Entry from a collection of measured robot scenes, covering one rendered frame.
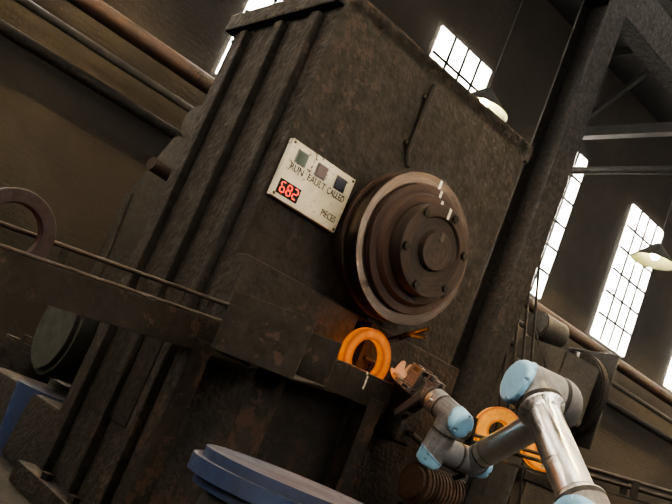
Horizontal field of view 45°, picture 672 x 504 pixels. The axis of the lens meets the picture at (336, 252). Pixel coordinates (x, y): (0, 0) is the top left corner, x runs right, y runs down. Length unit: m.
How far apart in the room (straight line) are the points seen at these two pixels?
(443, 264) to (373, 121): 0.50
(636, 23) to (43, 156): 5.73
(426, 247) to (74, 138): 6.34
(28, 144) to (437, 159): 5.97
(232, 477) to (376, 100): 1.70
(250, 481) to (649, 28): 7.73
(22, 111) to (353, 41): 6.01
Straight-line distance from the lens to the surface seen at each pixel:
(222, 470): 1.09
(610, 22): 7.91
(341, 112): 2.49
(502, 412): 2.61
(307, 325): 1.76
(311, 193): 2.39
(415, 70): 2.70
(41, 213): 1.91
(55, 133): 8.36
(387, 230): 2.35
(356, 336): 2.39
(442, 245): 2.43
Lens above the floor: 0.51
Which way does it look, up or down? 12 degrees up
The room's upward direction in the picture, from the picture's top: 22 degrees clockwise
